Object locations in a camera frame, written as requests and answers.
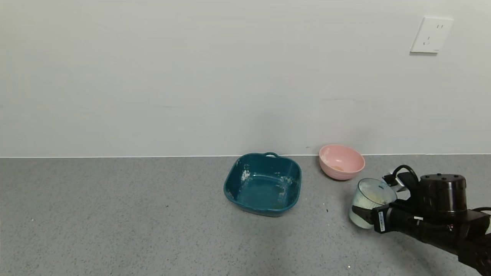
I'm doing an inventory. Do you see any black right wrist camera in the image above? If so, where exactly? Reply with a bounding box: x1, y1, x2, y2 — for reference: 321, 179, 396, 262
383, 172, 409, 193

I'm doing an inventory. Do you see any teal square plastic basin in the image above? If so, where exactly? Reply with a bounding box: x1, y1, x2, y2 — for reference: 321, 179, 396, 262
224, 152, 302, 218

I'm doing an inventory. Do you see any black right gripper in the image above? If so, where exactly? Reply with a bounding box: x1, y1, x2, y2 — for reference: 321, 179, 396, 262
351, 201, 423, 233

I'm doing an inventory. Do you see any pink ribbed bowl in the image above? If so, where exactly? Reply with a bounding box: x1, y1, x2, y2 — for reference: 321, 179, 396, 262
319, 144, 366, 181

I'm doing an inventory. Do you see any white wall socket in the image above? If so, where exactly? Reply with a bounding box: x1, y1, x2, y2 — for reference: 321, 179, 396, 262
410, 16, 454, 54

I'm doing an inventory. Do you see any clear ribbed plastic cup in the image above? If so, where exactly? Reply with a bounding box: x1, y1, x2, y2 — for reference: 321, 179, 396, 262
349, 178, 398, 230

